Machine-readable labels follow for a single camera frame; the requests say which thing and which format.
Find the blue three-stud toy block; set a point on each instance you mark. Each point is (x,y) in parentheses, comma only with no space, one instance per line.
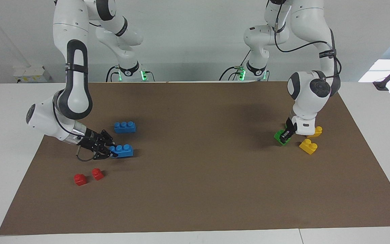
(124,127)
(124,150)

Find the brown paper table mat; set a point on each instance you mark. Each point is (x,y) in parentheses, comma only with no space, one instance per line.
(195,189)

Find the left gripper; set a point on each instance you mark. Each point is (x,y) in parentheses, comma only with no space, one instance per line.
(305,127)

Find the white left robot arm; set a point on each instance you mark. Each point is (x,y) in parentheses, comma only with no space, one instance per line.
(310,98)

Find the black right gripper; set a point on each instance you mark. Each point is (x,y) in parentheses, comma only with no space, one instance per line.
(93,142)

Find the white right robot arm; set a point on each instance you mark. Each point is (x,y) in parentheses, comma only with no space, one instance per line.
(46,118)

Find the red one-stud toy block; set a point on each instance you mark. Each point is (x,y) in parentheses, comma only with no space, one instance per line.
(80,180)
(97,174)

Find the yellow two-stud toy block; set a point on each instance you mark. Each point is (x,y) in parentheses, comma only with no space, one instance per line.
(308,146)
(318,131)

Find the white wall socket box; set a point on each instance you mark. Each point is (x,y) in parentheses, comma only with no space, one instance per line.
(30,74)

